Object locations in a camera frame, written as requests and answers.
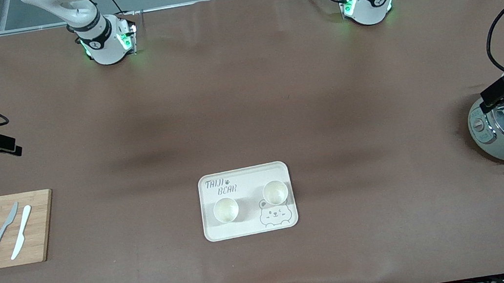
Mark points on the white plastic knife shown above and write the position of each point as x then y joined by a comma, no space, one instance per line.
22,233

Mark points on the white bear print tray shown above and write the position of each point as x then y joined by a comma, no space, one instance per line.
251,225

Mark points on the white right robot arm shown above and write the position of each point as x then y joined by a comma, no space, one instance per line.
106,48

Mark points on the white IKEA cup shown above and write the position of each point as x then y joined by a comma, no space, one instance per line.
275,192
226,210

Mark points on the grey plastic knife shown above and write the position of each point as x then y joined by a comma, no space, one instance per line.
2,231

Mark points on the bamboo cutting board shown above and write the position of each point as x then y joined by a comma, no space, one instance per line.
39,225

